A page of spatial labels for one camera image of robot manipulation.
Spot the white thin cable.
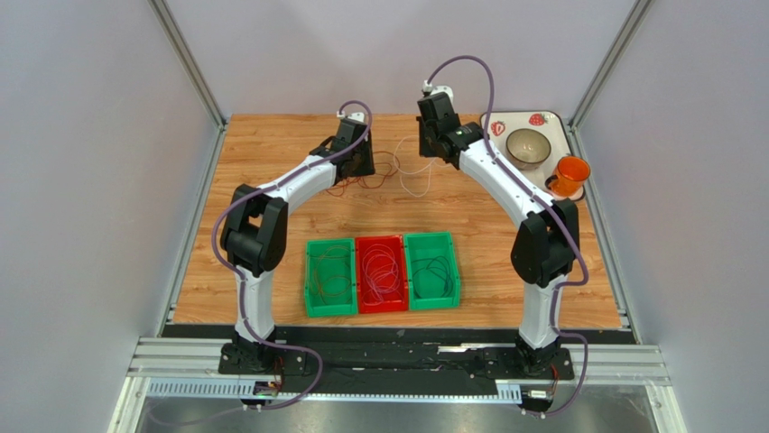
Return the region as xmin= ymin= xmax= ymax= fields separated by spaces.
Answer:
xmin=393 ymin=134 xmax=440 ymax=198

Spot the pink thin cable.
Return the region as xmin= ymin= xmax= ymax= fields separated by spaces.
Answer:
xmin=358 ymin=243 xmax=403 ymax=304

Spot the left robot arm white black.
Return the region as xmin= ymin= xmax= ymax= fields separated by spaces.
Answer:
xmin=212 ymin=112 xmax=375 ymax=374

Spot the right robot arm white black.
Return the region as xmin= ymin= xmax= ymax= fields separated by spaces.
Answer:
xmin=417 ymin=90 xmax=579 ymax=377

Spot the grey ceramic bowl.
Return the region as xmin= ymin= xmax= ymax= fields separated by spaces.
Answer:
xmin=505 ymin=128 xmax=551 ymax=170

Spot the strawberry pattern white tray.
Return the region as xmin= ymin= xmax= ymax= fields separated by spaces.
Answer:
xmin=479 ymin=111 xmax=573 ymax=199

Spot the red plastic bin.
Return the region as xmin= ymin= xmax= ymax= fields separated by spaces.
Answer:
xmin=355 ymin=235 xmax=409 ymax=314

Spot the left green plastic bin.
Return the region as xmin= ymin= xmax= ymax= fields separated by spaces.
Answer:
xmin=303 ymin=238 xmax=358 ymax=318

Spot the green plastic bin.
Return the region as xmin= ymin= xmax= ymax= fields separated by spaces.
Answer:
xmin=303 ymin=238 xmax=358 ymax=318
xmin=403 ymin=232 xmax=461 ymax=311

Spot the orange mug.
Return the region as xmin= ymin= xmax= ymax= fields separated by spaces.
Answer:
xmin=545 ymin=155 xmax=591 ymax=197

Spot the right green plastic bin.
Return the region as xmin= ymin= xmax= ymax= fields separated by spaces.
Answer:
xmin=403 ymin=232 xmax=461 ymax=311

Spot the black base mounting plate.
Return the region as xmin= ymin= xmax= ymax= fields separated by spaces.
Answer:
xmin=162 ymin=325 xmax=580 ymax=396

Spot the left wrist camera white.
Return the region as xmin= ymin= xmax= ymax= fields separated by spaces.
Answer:
xmin=336 ymin=110 xmax=370 ymax=125

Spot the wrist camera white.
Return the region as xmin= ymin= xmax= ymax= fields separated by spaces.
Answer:
xmin=422 ymin=80 xmax=454 ymax=103
xmin=336 ymin=110 xmax=370 ymax=125

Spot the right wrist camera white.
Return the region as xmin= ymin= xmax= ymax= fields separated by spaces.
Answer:
xmin=422 ymin=80 xmax=454 ymax=103

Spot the right aluminium frame post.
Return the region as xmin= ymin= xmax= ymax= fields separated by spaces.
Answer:
xmin=570 ymin=0 xmax=655 ymax=130

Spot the aluminium frame post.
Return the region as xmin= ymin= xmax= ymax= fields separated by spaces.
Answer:
xmin=570 ymin=0 xmax=655 ymax=130
xmin=148 ymin=0 xmax=227 ymax=130

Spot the left aluminium frame post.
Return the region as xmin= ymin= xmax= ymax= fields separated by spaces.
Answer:
xmin=148 ymin=0 xmax=227 ymax=130

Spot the aluminium rail front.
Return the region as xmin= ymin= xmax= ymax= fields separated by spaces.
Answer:
xmin=127 ymin=338 xmax=671 ymax=403

